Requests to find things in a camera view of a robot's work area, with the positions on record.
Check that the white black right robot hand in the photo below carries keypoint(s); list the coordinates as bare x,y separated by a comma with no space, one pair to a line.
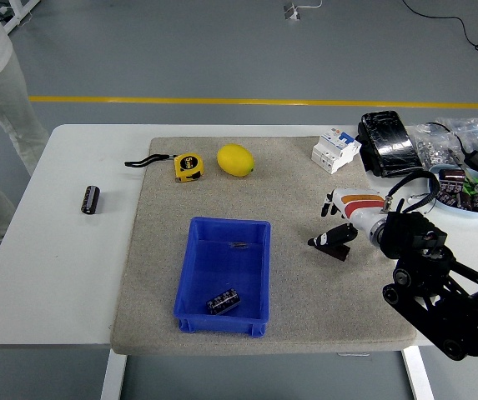
361,208

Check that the dark brown cylindrical battery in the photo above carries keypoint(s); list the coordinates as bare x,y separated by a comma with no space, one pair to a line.
338,253

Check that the dark cylindrical battery white print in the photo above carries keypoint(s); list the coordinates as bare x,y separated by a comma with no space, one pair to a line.
223,301

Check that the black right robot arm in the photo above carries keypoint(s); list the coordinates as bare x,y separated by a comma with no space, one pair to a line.
414,233

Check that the blue plastic box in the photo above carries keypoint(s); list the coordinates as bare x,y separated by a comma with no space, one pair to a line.
222,266

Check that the dark cylindrical battery grey stripe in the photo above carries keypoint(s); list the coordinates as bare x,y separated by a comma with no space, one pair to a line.
90,200

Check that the white circuit breaker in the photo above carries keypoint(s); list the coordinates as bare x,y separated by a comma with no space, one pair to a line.
332,152

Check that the black wrapped pack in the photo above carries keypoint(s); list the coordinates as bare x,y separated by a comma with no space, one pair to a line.
388,143

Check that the grey-brown mat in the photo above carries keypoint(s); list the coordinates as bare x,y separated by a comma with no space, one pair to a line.
284,200

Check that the brown capacitor white print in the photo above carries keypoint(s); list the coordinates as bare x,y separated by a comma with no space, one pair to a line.
449,191

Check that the clear bag of nuts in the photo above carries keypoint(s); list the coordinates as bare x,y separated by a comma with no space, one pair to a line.
430,150

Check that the large brown capacitor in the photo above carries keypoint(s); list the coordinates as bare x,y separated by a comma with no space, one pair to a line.
452,173

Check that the green terminal plugs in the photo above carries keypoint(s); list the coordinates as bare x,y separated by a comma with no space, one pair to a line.
472,185

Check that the yellow lemon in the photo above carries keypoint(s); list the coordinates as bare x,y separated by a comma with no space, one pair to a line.
235,160

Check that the clear plastic bag of parts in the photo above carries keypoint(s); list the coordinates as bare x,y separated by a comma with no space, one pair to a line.
476,133

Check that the yellow floor tape line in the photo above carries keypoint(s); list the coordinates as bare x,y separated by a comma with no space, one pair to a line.
263,101

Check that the white table leg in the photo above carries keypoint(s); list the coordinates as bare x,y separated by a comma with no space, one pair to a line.
418,375
113,375

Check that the yellow tape measure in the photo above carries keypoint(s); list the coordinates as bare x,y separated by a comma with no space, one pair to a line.
188,166

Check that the white desk frame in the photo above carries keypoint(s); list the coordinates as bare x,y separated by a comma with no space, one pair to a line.
16,10

